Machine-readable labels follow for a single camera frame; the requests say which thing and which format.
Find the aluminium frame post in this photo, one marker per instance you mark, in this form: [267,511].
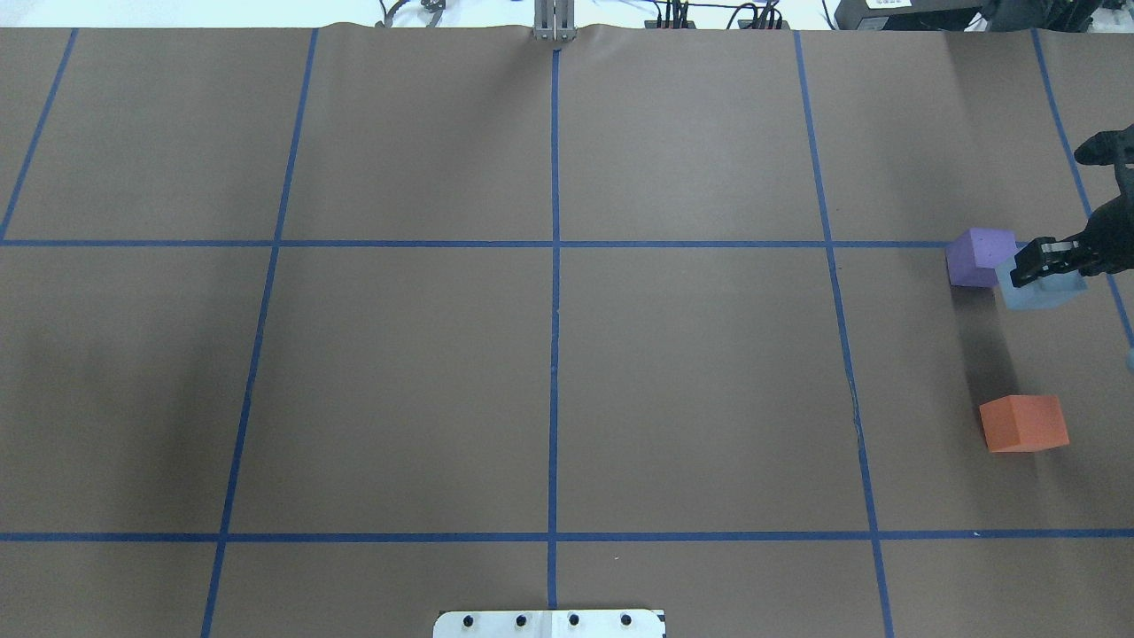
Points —
[554,21]

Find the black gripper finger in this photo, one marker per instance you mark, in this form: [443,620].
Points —
[1050,273]
[1046,249]

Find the light blue foam block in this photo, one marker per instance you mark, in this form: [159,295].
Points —
[1045,292]

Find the purple foam block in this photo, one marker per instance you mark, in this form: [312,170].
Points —
[972,258]

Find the orange foam block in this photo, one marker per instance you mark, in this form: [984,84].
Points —
[1023,424]

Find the black power adapter box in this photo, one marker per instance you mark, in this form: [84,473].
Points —
[949,16]

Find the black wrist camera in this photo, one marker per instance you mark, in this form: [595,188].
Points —
[1112,148]

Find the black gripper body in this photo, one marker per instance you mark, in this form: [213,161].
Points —
[1108,239]

